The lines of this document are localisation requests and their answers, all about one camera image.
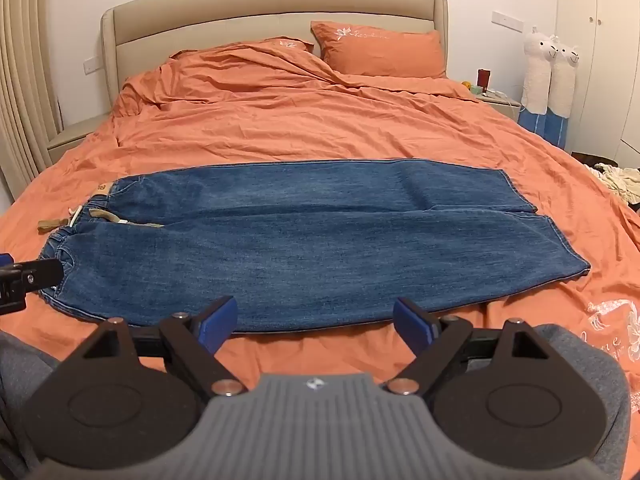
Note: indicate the orange duvet cover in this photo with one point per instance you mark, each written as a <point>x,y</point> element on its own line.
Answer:
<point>300,120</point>

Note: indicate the white alpaca plush toy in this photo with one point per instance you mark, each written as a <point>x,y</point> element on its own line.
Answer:
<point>536,75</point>
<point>564,85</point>

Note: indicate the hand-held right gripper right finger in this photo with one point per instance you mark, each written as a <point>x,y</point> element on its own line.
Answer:
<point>411,324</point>

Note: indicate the beige pleated curtain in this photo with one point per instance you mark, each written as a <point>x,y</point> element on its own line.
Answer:
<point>22,85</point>

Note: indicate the blue denim pants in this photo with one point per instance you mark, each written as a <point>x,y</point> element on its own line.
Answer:
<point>300,240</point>

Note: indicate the white wardrobe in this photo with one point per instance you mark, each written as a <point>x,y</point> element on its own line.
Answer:
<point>600,60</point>

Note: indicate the white nightstand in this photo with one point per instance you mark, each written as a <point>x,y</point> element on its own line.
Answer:
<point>500,105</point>

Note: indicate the pile of light clothes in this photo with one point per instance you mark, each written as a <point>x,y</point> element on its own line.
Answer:
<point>617,180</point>

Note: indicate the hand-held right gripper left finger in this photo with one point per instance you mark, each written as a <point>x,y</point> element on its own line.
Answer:
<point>219,324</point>

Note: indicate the orange embroidered pillow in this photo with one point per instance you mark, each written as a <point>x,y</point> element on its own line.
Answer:
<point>385,50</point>
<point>292,45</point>

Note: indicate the white wall switch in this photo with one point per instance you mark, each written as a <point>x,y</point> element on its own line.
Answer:
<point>90,64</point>

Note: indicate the white wall socket panel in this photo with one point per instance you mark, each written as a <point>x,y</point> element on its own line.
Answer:
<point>507,20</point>

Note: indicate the red cup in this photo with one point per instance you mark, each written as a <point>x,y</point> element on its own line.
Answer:
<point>483,79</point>

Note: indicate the beige upholstered headboard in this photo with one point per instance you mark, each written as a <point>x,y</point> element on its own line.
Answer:
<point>225,15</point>

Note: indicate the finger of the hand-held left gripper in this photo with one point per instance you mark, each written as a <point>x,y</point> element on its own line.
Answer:
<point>42,272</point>

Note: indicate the beige nightstand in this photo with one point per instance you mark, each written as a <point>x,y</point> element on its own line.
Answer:
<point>75,135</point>

